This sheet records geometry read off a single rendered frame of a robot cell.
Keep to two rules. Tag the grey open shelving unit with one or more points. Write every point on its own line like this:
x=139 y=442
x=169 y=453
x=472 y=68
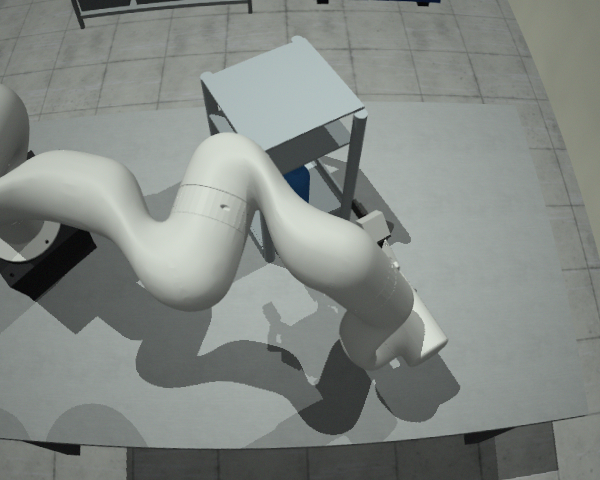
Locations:
x=285 y=93

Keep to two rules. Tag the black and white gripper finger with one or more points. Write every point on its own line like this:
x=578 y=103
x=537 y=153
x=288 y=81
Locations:
x=360 y=212

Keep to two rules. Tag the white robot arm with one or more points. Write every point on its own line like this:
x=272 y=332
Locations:
x=189 y=261

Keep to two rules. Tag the dark blue bottle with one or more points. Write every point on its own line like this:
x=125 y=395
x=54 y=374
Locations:
x=299 y=180

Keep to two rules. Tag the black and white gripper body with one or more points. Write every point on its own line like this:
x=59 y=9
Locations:
x=388 y=251

